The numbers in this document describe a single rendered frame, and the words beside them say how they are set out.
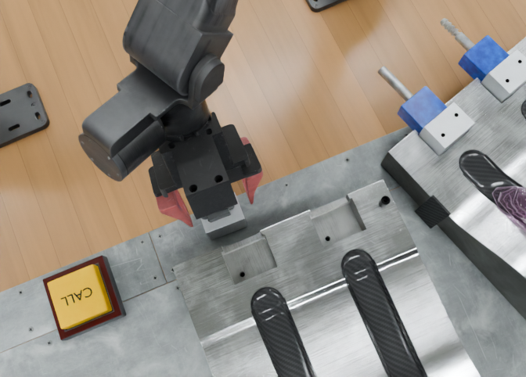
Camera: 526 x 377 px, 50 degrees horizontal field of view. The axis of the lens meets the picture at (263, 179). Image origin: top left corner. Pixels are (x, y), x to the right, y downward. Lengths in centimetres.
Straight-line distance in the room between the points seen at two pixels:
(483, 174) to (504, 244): 10
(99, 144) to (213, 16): 15
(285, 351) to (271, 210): 19
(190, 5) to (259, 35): 36
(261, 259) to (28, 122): 38
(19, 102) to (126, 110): 35
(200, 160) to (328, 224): 20
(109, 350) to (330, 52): 49
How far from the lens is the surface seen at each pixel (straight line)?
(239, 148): 62
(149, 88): 53
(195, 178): 53
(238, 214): 68
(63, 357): 77
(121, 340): 74
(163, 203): 63
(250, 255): 66
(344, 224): 67
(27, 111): 84
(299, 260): 63
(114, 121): 51
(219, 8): 48
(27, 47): 90
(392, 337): 65
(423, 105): 72
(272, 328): 64
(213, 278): 63
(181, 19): 48
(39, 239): 79
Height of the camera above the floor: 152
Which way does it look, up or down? 75 degrees down
